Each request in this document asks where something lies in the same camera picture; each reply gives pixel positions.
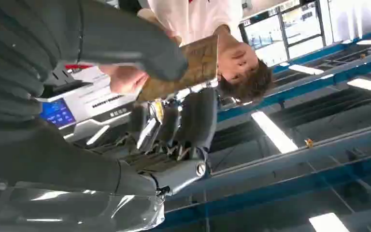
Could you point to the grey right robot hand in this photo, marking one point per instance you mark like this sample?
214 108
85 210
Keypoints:
134 41

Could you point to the person's left hand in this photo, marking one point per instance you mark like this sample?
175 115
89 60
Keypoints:
124 81

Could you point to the white kiosk stand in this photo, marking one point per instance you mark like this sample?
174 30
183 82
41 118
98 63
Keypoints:
89 96

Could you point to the person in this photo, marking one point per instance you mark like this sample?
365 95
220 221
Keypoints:
198 19

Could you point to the black framed glass partition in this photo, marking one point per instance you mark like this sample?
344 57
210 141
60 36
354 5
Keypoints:
300 22

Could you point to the blue steel ceiling beam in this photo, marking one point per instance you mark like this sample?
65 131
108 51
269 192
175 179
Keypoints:
300 88
268 195

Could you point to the brass sprinkler head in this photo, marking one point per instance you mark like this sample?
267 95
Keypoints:
309 142

